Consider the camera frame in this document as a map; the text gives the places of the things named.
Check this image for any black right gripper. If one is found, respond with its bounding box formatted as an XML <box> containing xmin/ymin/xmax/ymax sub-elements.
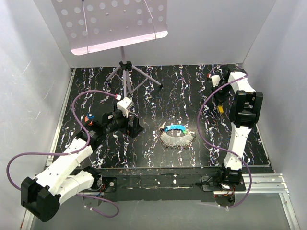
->
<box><xmin>211</xmin><ymin>81</ymin><xmax>233</xmax><ymax>106</ymax></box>

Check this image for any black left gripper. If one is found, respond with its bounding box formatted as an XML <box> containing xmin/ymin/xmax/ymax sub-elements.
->
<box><xmin>104</xmin><ymin>104</ymin><xmax>144</xmax><ymax>138</ymax></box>

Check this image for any yellow capped key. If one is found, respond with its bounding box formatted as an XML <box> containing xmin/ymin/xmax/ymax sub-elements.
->
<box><xmin>217</xmin><ymin>105</ymin><xmax>224</xmax><ymax>114</ymax></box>

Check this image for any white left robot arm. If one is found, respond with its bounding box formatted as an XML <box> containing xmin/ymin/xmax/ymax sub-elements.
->
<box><xmin>21</xmin><ymin>109</ymin><xmax>143</xmax><ymax>222</ymax></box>

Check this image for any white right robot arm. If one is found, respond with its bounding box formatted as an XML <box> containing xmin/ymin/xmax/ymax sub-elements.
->
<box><xmin>208</xmin><ymin>64</ymin><xmax>263</xmax><ymax>191</ymax></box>

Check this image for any orange blue toy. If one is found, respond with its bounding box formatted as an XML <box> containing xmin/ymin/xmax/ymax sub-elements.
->
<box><xmin>84</xmin><ymin>113</ymin><xmax>94</xmax><ymax>126</ymax></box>

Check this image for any white perforated music stand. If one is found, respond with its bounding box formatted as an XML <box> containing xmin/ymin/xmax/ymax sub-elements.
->
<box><xmin>52</xmin><ymin>0</ymin><xmax>168</xmax><ymax>97</ymax></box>

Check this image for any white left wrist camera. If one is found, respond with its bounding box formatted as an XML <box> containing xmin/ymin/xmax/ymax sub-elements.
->
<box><xmin>117</xmin><ymin>97</ymin><xmax>134</xmax><ymax>117</ymax></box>

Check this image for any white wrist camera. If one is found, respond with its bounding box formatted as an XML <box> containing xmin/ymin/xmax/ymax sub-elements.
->
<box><xmin>208</xmin><ymin>75</ymin><xmax>221</xmax><ymax>87</ymax></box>
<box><xmin>117</xmin><ymin>97</ymin><xmax>134</xmax><ymax>117</ymax></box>

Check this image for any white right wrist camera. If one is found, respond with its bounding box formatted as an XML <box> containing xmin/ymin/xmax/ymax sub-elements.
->
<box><xmin>208</xmin><ymin>75</ymin><xmax>221</xmax><ymax>87</ymax></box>

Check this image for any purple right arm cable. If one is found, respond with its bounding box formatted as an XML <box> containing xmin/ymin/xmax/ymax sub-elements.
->
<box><xmin>196</xmin><ymin>64</ymin><xmax>253</xmax><ymax>208</ymax></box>

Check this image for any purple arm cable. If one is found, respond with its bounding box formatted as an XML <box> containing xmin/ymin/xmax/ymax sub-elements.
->
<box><xmin>6</xmin><ymin>90</ymin><xmax>120</xmax><ymax>218</ymax></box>
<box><xmin>196</xmin><ymin>64</ymin><xmax>253</xmax><ymax>208</ymax></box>

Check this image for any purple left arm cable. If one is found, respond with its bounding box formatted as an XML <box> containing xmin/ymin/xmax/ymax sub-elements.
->
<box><xmin>6</xmin><ymin>90</ymin><xmax>120</xmax><ymax>218</ymax></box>

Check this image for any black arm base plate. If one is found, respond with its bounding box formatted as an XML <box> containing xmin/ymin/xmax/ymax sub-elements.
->
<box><xmin>81</xmin><ymin>165</ymin><xmax>243</xmax><ymax>203</ymax></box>

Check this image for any aluminium rail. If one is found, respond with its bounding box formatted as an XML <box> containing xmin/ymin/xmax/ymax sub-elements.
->
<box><xmin>214</xmin><ymin>174</ymin><xmax>300</xmax><ymax>230</ymax></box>

